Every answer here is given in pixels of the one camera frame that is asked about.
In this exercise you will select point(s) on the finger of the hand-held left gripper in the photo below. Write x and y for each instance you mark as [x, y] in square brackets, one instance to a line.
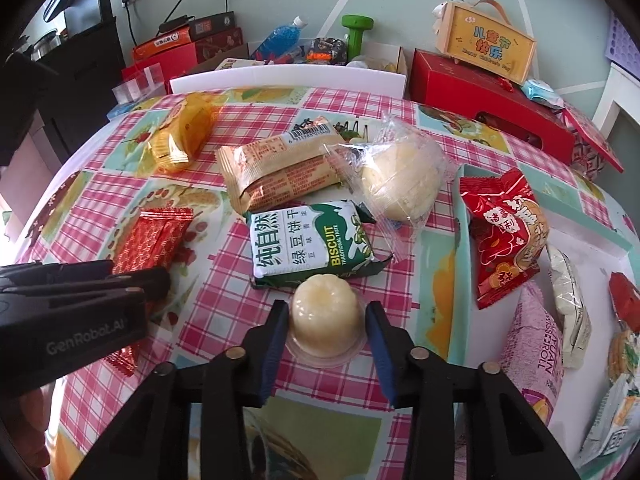
[150, 282]
[75, 270]

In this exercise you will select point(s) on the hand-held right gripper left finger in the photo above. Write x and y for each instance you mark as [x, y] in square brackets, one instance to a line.
[272, 355]

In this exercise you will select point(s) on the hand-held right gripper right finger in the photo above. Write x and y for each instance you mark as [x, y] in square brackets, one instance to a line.
[382, 355]

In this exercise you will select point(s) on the red gold patterned packet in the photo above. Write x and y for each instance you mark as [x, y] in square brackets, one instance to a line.
[155, 240]

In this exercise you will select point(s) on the pale yellow jelly cup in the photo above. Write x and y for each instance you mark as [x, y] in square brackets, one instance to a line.
[325, 310]

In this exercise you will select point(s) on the green white biscuit packet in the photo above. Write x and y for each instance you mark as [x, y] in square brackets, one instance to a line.
[310, 245]

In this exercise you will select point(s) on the yellow transparent snack packet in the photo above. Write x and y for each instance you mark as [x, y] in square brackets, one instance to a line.
[175, 140]

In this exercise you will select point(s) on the red cartoon snack packet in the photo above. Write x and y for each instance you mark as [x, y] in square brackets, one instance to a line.
[505, 240]

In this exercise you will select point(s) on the tan orange bread packet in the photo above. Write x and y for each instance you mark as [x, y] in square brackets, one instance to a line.
[280, 170]

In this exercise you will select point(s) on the clear round pastry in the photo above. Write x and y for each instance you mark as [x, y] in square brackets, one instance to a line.
[400, 180]

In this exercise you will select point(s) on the small white snack packet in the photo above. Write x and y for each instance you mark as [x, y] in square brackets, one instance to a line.
[570, 305]

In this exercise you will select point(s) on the white tray with teal rim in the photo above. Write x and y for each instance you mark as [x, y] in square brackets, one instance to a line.
[600, 260]

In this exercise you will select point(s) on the green white cracker packet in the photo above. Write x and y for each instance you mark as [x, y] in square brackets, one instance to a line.
[615, 420]

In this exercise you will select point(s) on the person's left hand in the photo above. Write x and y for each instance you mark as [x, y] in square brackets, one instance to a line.
[37, 425]

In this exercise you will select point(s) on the light blue tissue pack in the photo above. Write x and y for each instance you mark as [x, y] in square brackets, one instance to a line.
[122, 111]

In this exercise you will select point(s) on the black chair back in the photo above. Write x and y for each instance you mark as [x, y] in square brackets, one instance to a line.
[25, 110]

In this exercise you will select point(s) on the black cabinet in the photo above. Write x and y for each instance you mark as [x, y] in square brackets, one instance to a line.
[85, 90]

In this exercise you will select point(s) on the clear acrylic box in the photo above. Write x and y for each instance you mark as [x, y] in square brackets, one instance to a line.
[137, 87]

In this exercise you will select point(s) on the red orange boxes stack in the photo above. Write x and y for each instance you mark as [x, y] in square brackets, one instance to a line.
[175, 60]

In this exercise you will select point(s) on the metal pot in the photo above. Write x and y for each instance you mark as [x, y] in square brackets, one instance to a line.
[42, 45]

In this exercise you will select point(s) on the orange flat box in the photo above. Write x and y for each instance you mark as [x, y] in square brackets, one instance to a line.
[165, 42]

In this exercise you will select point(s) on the dark red printed box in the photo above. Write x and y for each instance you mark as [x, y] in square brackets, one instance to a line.
[220, 47]

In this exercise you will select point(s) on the red topped cookie packet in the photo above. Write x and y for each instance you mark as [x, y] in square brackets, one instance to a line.
[627, 330]

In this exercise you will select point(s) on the white open cardboard carton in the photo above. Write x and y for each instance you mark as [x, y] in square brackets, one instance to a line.
[300, 80]

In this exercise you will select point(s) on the black power adapter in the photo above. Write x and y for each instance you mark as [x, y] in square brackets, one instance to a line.
[175, 24]

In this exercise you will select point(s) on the dark brown flat box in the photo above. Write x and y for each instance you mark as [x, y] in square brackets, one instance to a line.
[215, 24]

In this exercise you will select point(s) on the blue plastic bottle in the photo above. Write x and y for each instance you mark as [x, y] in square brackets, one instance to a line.
[277, 40]

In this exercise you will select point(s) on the large red gift box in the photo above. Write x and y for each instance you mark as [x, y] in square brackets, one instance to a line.
[450, 85]

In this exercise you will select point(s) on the black orange toy pack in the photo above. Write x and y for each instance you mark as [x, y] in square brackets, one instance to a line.
[327, 50]

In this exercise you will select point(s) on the red patterned tin lid box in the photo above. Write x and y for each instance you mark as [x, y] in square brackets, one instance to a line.
[595, 145]

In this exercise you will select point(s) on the light blue wipes pack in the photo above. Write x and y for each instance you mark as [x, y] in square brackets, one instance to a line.
[540, 91]

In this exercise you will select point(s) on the green dumbbell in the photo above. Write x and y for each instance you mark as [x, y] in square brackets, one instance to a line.
[357, 40]

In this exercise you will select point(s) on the yellow handbag shaped box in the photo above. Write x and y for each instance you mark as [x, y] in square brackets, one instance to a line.
[485, 45]

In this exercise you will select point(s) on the purple perforated basket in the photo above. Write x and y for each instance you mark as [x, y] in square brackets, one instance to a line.
[625, 40]

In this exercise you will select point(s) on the white shelf frame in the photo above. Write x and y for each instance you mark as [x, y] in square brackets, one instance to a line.
[615, 90]

